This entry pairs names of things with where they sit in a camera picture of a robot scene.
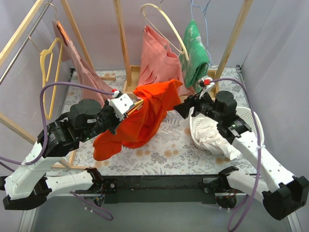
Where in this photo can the green white hanging cloth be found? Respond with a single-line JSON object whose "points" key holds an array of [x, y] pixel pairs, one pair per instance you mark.
{"points": [[197, 65]]}

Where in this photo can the blue wire hanger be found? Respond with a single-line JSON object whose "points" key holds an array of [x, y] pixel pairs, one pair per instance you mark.
{"points": [[204, 11]]}

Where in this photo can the orange t-shirt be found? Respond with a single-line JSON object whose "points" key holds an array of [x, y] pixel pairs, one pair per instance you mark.
{"points": [[143, 124]]}

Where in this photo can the metal hanging rod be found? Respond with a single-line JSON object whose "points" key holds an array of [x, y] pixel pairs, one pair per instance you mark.
{"points": [[19, 39]]}

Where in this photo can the yellow plastic hanger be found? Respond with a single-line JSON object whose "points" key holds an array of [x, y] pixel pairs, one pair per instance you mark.
{"points": [[136, 106]]}

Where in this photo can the cream wooden hanger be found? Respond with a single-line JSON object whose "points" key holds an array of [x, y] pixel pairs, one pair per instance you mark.
{"points": [[165, 28]]}

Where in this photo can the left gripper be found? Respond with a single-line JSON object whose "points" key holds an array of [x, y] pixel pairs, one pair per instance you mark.
{"points": [[112, 121]]}

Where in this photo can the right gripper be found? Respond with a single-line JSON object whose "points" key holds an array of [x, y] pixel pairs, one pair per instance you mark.
{"points": [[193, 104]]}

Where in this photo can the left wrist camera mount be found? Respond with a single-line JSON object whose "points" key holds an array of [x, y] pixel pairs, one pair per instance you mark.
{"points": [[121, 104]]}

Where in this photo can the salmon pink pleated garment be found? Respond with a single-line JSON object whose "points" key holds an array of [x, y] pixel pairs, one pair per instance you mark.
{"points": [[158, 63]]}

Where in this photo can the black base bar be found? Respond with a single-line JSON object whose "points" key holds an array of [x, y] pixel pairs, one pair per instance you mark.
{"points": [[160, 189]]}

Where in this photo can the wooden side clothes rack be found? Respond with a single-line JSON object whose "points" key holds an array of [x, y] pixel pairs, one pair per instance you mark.
{"points": [[43, 96]]}

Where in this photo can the dusty pink hanging garment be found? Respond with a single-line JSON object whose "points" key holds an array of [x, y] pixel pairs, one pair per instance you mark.
{"points": [[85, 73]]}

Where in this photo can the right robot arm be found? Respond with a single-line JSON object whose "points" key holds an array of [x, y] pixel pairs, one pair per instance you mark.
{"points": [[278, 189]]}

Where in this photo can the white plastic laundry basket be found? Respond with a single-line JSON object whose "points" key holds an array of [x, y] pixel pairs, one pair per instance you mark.
{"points": [[246, 120]]}

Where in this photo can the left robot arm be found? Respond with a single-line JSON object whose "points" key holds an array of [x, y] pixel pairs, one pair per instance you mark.
{"points": [[28, 186]]}

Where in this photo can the wooden rack with tray base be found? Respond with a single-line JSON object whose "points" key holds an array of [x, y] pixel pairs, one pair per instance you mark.
{"points": [[130, 81]]}

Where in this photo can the white cloth in basket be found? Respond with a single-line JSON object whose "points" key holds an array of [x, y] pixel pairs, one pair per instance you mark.
{"points": [[207, 137]]}

